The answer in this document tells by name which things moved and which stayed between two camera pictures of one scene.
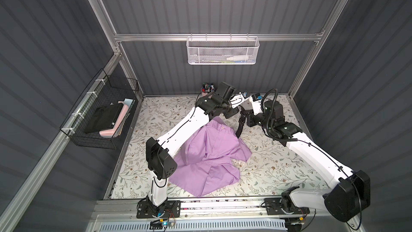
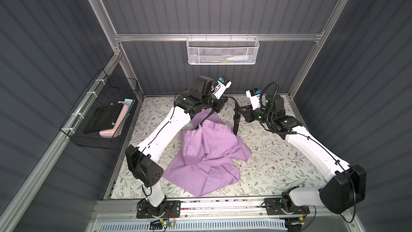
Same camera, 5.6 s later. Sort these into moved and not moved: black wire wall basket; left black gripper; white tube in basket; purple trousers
Moved: left black gripper
Not moved: purple trousers; white tube in basket; black wire wall basket
